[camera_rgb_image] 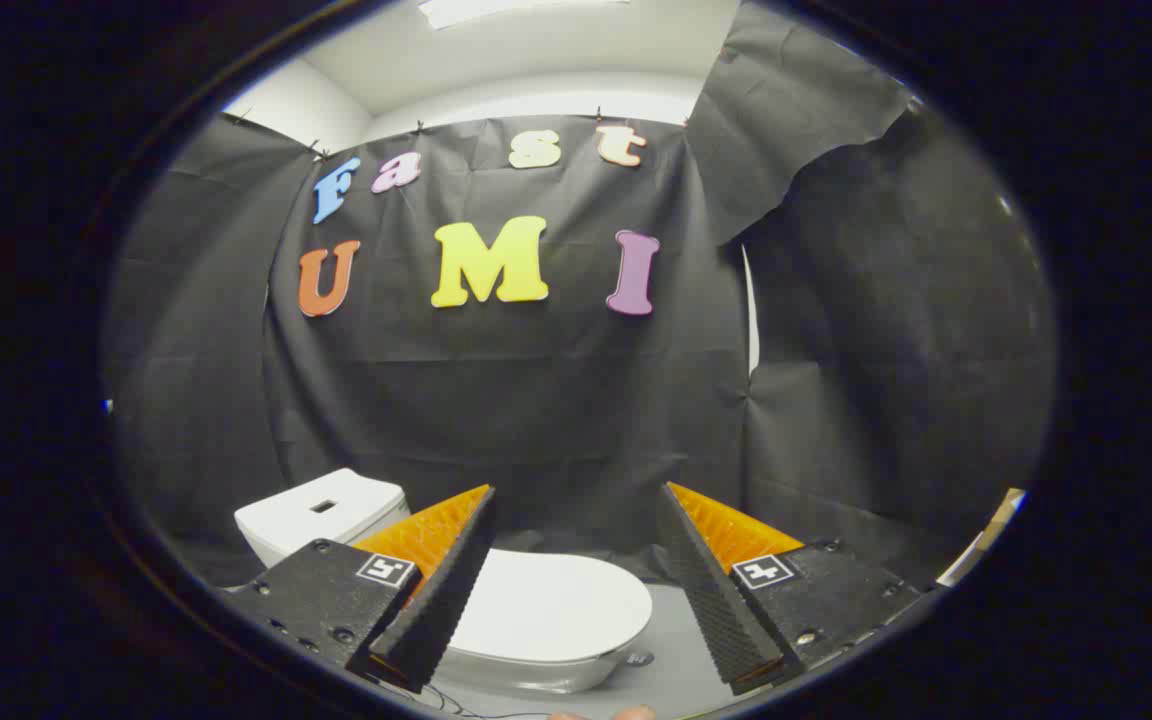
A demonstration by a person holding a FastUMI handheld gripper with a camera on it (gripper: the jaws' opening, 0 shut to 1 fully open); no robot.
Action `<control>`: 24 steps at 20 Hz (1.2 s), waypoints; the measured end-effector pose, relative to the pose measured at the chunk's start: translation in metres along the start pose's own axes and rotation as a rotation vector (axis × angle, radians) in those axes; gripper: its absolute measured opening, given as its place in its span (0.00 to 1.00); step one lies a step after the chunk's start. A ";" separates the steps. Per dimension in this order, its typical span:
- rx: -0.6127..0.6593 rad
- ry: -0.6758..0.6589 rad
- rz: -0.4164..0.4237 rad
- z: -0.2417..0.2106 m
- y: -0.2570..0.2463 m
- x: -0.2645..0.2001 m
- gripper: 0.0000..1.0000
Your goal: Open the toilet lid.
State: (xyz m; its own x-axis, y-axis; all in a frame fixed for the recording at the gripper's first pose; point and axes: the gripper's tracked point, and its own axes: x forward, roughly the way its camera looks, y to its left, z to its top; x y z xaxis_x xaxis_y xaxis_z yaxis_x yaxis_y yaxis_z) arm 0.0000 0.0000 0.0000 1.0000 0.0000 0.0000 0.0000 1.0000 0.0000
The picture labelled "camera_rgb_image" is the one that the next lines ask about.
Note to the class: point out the black backdrop cloth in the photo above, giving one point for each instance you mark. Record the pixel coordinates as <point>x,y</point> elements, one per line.
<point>536,400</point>

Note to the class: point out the ceiling light panel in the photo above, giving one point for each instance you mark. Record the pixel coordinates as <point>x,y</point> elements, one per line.
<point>506,10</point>

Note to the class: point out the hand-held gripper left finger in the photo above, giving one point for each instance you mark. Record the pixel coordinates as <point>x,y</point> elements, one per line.
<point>446,590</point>

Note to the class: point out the tan board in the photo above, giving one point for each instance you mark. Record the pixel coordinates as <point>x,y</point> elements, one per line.
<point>986,540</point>

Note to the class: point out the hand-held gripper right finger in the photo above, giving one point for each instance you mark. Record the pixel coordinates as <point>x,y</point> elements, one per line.
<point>716,590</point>

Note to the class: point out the white toilet tank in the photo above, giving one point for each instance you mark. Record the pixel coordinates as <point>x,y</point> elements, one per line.
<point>321,510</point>

